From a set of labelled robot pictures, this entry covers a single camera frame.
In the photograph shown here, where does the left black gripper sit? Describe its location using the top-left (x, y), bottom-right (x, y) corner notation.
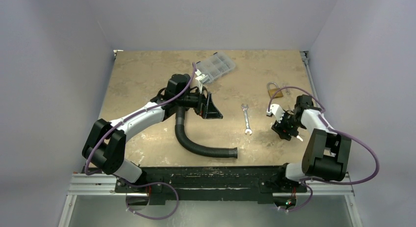
top-left (176, 86), bottom-right (222, 119)

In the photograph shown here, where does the brass padlock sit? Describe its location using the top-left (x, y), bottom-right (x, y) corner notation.
top-left (267, 82), bottom-right (284, 99)

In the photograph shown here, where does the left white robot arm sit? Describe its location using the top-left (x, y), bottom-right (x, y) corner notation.
top-left (82, 74), bottom-right (223, 192)

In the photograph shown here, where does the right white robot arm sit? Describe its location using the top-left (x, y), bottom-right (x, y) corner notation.
top-left (267, 95), bottom-right (351, 191)

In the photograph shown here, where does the silver wrench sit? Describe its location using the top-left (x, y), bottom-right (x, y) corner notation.
top-left (241, 104), bottom-right (253, 135)

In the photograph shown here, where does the clear plastic organizer box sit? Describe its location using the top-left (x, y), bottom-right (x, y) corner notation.
top-left (196, 51), bottom-right (236, 84)

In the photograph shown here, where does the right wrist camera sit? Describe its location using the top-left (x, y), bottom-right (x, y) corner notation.
top-left (266, 104), bottom-right (285, 123)

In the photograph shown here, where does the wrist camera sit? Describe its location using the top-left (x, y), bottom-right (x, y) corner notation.
top-left (195, 69), bottom-right (209, 94)
top-left (266, 104), bottom-right (285, 123)

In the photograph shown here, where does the black corrugated hose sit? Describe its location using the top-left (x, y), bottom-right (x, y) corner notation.
top-left (174, 107), bottom-right (239, 159)

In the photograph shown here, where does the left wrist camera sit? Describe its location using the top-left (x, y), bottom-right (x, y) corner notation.
top-left (195, 69), bottom-right (209, 94)

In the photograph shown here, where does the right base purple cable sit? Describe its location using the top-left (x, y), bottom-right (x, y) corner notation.
top-left (274, 183), bottom-right (314, 214)

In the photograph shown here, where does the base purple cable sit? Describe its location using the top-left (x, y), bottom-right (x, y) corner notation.
top-left (125, 181), bottom-right (180, 220)
top-left (274, 183), bottom-right (314, 214)

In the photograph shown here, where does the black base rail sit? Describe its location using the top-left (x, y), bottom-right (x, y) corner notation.
top-left (116, 165), bottom-right (307, 205)

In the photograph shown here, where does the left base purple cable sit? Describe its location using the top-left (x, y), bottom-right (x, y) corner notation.
top-left (125, 181), bottom-right (180, 220)

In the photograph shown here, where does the aluminium frame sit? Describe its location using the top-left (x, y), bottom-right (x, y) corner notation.
top-left (58, 174), bottom-right (363, 227)

